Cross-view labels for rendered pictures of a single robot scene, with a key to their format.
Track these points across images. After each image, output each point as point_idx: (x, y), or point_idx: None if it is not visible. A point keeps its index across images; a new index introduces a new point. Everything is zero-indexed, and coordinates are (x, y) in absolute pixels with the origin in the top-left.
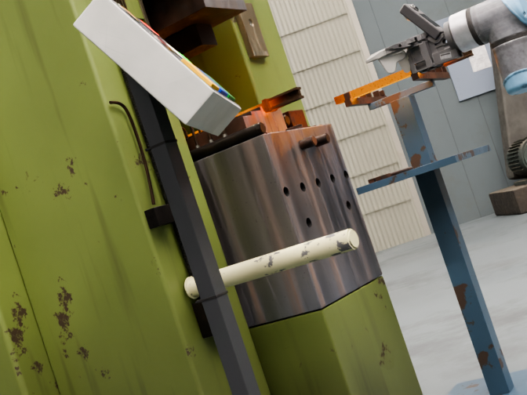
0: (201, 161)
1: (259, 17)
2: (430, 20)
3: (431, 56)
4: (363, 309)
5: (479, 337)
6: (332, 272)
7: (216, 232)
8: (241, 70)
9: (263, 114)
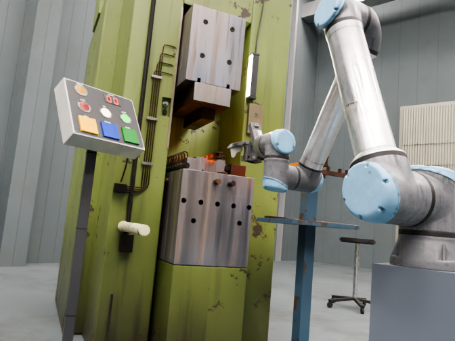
0: (170, 172)
1: (269, 114)
2: (257, 134)
3: (250, 154)
4: (213, 278)
5: (294, 331)
6: (197, 250)
7: (160, 208)
8: (240, 138)
9: (207, 160)
